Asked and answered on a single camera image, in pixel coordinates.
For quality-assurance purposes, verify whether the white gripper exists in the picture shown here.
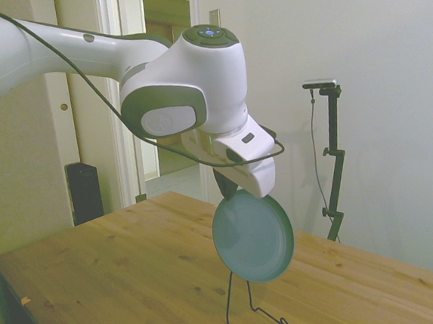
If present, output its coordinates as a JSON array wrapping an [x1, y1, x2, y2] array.
[[177, 130, 282, 207]]

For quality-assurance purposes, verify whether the teal round plate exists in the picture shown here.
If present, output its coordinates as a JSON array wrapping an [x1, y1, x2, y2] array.
[[207, 187, 300, 288]]

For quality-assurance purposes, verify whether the black tower box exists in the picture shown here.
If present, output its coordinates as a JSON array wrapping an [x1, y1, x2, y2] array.
[[59, 160, 110, 230]]

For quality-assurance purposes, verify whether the white open door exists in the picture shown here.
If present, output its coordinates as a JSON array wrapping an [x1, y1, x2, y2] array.
[[26, 0, 165, 217]]

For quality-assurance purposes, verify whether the wooden hallway door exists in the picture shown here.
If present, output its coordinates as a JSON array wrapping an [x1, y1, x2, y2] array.
[[143, 20, 193, 45]]

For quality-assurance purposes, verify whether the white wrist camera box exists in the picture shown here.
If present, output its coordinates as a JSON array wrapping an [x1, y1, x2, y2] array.
[[214, 112, 281, 167]]

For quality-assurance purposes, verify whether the thin camera stand cable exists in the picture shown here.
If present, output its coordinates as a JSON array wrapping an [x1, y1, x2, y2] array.
[[298, 88, 342, 219]]

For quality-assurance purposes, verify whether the black wire plate stand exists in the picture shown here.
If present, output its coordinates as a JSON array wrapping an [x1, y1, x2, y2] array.
[[224, 270, 300, 324]]

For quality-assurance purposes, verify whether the black camera stand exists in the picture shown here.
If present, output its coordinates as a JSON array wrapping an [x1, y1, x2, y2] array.
[[305, 84, 357, 242]]

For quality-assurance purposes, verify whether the grey exterior camera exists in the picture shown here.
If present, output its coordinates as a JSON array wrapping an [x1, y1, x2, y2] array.
[[302, 75, 340, 93]]

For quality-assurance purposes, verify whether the beige wall switch plate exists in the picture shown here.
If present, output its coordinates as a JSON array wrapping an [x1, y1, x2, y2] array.
[[207, 8, 224, 29]]

